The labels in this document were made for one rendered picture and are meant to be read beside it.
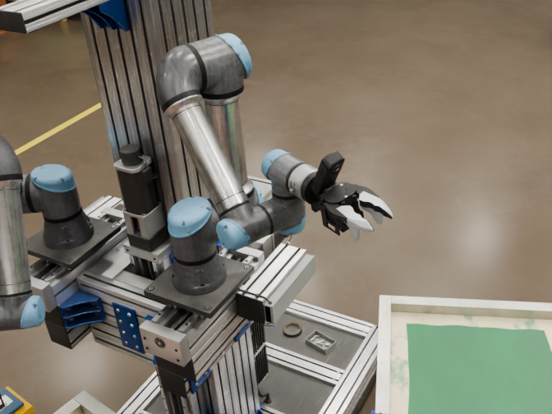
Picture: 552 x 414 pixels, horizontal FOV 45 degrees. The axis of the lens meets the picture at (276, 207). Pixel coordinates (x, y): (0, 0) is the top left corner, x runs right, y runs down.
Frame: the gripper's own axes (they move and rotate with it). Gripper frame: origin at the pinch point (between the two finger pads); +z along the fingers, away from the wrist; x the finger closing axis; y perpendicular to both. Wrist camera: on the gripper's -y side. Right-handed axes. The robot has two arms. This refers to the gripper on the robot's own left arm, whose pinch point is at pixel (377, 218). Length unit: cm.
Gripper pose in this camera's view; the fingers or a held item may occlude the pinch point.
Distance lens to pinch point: 128.6
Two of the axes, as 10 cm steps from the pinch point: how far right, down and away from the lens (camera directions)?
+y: 1.8, 7.8, 6.0
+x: -7.9, 4.7, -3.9
